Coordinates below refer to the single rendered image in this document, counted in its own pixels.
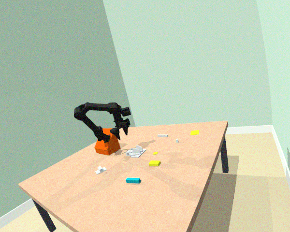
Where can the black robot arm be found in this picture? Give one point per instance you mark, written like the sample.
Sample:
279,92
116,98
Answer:
112,108

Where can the cyan flat bar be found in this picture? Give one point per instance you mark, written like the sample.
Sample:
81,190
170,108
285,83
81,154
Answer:
133,180

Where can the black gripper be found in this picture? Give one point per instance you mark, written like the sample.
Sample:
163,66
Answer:
115,131

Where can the yellow rectangular block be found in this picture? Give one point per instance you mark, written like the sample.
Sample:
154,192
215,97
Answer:
154,163

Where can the yellow flat plate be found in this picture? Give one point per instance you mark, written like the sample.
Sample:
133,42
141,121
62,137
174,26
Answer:
194,132

